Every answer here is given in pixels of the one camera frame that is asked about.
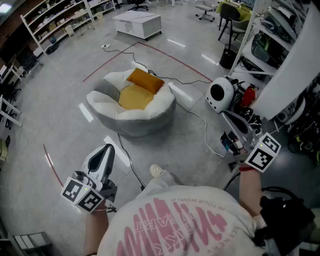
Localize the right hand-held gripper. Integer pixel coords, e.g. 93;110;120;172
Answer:
218;109;282;173

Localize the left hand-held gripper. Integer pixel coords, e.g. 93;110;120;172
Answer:
59;143;118;214

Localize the orange pillow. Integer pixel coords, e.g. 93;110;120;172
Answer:
126;67;165;95

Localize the person's right forearm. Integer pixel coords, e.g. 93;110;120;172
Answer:
238;166;263;218

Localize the person's left forearm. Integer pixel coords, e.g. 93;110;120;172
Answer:
83;203;111;256

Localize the white round pet bed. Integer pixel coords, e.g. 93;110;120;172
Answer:
86;68;177;138

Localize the yellow seat cushion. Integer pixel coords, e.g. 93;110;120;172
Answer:
117;83;155;111

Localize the white round carrier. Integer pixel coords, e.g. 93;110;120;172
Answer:
205;76;235;114

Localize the red fire extinguisher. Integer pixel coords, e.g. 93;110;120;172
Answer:
239;84;259;108

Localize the white perforated shoe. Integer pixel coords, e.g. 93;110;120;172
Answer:
149;163;167;179

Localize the black trash bin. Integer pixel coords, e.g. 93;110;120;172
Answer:
219;43;240;70

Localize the light grey trouser leg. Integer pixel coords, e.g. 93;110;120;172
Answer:
136;169;181;198

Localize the white metal rack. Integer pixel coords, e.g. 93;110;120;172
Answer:
228;0;310;79

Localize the white printed shirt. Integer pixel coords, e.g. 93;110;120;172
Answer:
96;184;258;256

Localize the white desk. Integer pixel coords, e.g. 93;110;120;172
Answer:
0;63;26;128

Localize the dark green chair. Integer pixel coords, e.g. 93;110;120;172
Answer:
217;2;251;42

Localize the yellow-green table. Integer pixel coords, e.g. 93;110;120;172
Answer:
215;0;254;22

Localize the grey office chair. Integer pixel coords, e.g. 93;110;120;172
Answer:
194;0;219;23

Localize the black bag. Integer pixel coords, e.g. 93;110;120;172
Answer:
45;43;61;56

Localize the white coffee table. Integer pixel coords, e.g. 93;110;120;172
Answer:
112;9;163;41

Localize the black office chair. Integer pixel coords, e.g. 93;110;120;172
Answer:
127;0;150;12

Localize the large white shelf unit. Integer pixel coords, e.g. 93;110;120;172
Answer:
19;0;96;56

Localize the small white shelf unit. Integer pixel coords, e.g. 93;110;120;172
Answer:
87;0;117;19

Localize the white cable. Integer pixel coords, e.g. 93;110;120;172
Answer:
176;101;225;158

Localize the long thin black cable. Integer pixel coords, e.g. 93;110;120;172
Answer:
102;45;213;85

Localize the black strap pack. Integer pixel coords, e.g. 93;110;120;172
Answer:
254;186;317;248

